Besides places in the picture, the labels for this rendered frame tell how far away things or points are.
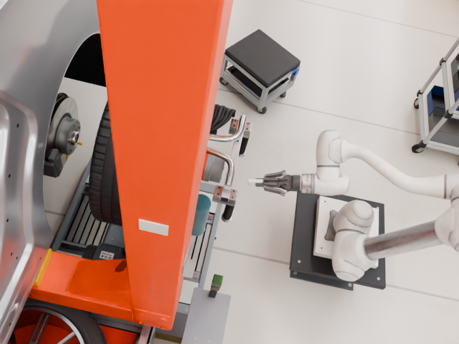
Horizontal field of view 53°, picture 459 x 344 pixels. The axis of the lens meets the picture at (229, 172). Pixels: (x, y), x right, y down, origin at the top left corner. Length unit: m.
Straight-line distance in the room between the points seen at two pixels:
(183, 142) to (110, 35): 0.23
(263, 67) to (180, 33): 2.49
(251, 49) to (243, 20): 0.77
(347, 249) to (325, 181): 0.36
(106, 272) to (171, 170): 0.98
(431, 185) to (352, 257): 0.49
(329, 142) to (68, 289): 1.21
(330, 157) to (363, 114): 1.53
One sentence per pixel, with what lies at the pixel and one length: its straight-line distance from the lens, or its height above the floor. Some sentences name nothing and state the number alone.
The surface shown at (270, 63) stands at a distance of 3.15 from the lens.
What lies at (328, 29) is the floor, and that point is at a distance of 4.10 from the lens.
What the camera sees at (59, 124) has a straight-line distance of 1.98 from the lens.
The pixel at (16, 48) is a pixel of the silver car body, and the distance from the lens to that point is 1.32.
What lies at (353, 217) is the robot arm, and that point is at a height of 0.60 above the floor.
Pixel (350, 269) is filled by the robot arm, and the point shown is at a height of 0.55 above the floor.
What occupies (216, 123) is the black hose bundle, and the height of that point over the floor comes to 1.01.
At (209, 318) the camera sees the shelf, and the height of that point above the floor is 0.45.
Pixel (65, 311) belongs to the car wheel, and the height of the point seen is 0.50.
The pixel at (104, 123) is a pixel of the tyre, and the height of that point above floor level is 1.15.
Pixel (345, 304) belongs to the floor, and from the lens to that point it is 2.79.
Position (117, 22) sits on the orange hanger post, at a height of 2.06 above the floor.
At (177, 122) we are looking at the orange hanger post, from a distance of 0.76.
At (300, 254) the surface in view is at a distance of 2.47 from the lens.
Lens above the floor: 2.48
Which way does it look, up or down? 57 degrees down
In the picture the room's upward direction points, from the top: 15 degrees clockwise
